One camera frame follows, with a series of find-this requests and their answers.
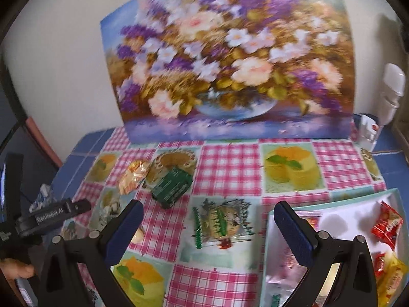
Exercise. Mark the small green white packet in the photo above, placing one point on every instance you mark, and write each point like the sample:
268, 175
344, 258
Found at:
275, 301

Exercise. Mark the pink snack packet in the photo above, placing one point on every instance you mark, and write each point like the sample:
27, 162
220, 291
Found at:
282, 273

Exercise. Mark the flower painting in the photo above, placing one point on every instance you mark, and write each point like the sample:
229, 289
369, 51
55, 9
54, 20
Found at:
223, 57

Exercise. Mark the pale yellow jelly cup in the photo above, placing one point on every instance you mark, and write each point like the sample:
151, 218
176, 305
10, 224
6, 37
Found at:
139, 236

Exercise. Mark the orange white snack packet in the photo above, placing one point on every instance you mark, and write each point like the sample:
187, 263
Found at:
134, 176

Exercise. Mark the person's left hand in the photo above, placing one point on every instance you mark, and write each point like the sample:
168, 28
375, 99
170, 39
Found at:
17, 270

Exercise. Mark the pink checked fruit tablecloth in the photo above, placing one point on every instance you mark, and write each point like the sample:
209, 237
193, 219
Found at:
230, 166

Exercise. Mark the white plug adapter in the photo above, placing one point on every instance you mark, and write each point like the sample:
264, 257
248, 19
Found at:
367, 131

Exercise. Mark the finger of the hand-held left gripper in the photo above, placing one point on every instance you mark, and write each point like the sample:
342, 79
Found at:
78, 208

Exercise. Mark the white box with teal rim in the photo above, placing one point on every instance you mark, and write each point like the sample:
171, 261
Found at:
345, 220

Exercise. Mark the dark green snack packet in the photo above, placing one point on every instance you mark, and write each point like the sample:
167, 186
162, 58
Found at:
171, 187

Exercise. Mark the clear biscuit packet green edges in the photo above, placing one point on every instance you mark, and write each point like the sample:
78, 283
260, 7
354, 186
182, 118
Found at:
223, 224

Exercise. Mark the yellow bread packet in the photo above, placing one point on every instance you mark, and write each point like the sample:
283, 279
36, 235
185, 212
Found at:
393, 281

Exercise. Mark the white wall device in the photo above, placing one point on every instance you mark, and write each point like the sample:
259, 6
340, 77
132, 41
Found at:
392, 92

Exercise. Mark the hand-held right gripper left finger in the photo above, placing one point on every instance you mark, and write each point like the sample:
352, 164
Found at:
124, 230

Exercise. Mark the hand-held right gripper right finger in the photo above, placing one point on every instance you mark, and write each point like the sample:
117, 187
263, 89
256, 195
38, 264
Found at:
294, 233

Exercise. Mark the red snack packet orange print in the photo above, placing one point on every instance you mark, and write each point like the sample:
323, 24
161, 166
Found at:
387, 225

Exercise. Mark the blue white crumpled packet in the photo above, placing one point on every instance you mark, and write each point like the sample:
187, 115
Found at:
41, 198

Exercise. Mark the reddish brown board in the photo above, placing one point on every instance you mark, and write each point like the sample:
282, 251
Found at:
44, 140

